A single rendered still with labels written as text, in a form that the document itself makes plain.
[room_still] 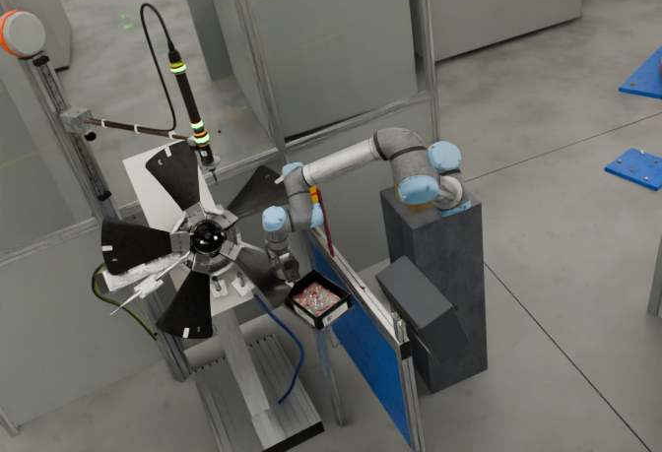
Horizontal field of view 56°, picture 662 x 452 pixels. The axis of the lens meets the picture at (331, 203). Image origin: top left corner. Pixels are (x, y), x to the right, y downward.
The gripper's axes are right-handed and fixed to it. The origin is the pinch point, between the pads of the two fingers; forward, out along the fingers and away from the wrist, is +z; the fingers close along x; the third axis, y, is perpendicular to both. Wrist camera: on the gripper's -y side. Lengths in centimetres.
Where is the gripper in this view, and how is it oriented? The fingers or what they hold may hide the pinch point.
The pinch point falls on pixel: (286, 278)
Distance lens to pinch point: 227.4
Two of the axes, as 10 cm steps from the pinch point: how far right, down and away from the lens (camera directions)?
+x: -8.9, 3.7, -2.6
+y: -4.5, -6.9, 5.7
